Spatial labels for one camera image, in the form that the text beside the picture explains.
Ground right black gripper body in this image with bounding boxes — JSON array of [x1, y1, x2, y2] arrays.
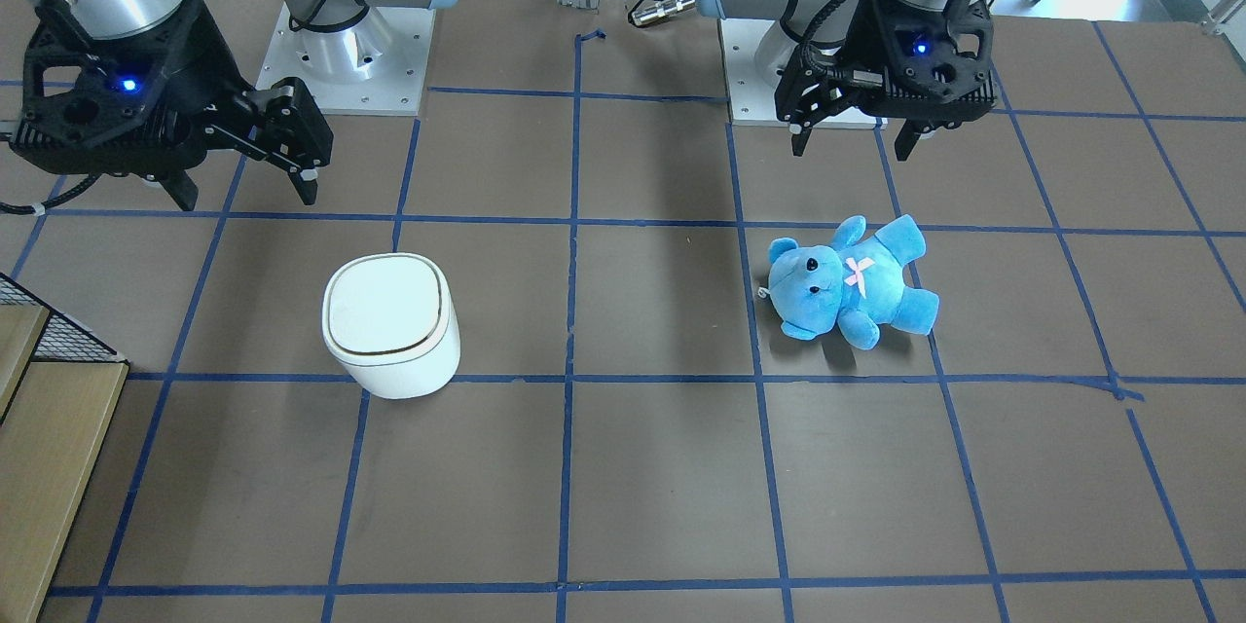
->
[[12, 0, 253, 187]]

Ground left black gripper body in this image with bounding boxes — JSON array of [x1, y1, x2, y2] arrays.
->
[[775, 0, 997, 123]]

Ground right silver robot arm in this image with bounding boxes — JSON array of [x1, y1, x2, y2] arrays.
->
[[2, 0, 459, 216]]

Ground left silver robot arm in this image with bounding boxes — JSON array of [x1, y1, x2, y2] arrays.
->
[[695, 0, 998, 161]]

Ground white lidded trash can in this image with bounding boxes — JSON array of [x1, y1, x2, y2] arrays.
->
[[321, 253, 461, 400]]

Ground blue teddy bear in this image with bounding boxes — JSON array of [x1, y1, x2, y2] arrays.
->
[[758, 214, 939, 349]]

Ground silver cylindrical connector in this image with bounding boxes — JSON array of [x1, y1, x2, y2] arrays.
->
[[627, 0, 697, 29]]

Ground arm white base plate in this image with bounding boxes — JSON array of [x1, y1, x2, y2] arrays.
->
[[718, 17, 878, 130], [255, 7, 437, 117]]

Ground wooden shelf with wire mesh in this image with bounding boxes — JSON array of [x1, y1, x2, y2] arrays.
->
[[1, 275, 130, 622]]

